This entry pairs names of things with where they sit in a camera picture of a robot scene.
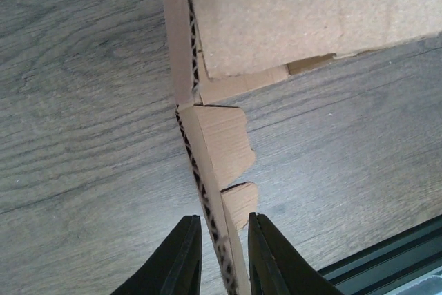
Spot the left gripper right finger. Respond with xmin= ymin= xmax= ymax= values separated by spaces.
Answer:
xmin=248 ymin=213 xmax=341 ymax=295

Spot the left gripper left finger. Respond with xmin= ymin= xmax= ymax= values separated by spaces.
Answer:
xmin=113 ymin=215 xmax=202 ymax=295

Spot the cardboard box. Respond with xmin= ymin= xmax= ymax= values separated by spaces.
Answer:
xmin=164 ymin=0 xmax=441 ymax=294

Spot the black aluminium frame rail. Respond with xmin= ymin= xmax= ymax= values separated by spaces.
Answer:
xmin=318 ymin=216 xmax=441 ymax=294

